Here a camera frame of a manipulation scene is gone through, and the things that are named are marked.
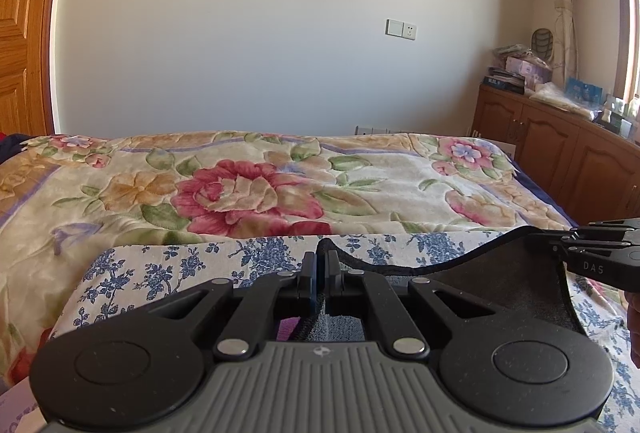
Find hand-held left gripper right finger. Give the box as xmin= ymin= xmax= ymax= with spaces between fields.
xmin=318 ymin=249 xmax=497 ymax=360

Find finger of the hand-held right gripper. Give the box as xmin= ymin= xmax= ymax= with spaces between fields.
xmin=575 ymin=219 xmax=640 ymax=240
xmin=529 ymin=230 xmax=633 ymax=260

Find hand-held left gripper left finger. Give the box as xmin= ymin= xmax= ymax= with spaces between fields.
xmin=165 ymin=252 xmax=317 ymax=362

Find dark grey towel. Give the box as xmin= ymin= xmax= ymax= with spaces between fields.
xmin=300 ymin=225 xmax=587 ymax=345

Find purple cloth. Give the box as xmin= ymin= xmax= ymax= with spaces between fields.
xmin=278 ymin=317 xmax=301 ymax=343

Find wooden cabinet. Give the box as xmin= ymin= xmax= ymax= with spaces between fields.
xmin=471 ymin=84 xmax=640 ymax=230

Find floral blanket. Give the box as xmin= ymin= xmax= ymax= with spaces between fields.
xmin=0 ymin=130 xmax=574 ymax=390

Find small boxes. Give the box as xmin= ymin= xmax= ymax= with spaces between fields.
xmin=595 ymin=95 xmax=640 ymax=136

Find clear plastic bag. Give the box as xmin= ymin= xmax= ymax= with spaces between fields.
xmin=529 ymin=82 xmax=601 ymax=120

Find blue packets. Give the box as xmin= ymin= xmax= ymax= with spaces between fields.
xmin=565 ymin=77 xmax=607 ymax=106

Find dark book stack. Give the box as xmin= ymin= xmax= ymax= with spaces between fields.
xmin=483 ymin=68 xmax=527 ymax=94

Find pink box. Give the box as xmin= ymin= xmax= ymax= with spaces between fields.
xmin=505 ymin=57 xmax=553 ymax=84

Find woven hand fan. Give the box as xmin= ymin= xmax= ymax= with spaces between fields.
xmin=531 ymin=28 xmax=554 ymax=60

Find wooden wardrobe door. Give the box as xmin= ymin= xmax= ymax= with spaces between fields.
xmin=0 ymin=0 xmax=75 ymax=136

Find wooden window frame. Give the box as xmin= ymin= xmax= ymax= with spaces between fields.
xmin=614 ymin=0 xmax=640 ymax=106

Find white wall switch socket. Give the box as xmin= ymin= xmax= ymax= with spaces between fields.
xmin=385 ymin=18 xmax=418 ymax=40

